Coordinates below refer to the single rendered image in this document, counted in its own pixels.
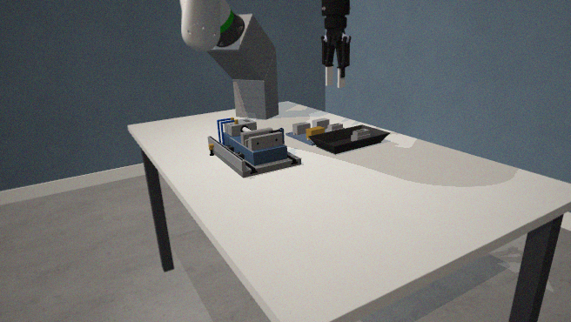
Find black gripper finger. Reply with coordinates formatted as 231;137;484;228
333;32;351;88
321;35;335;85

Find yellow-orange block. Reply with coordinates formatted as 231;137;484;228
306;126;325;140

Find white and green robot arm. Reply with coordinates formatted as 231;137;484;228
180;0;351;52

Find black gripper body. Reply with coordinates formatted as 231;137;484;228
325;17;346;45

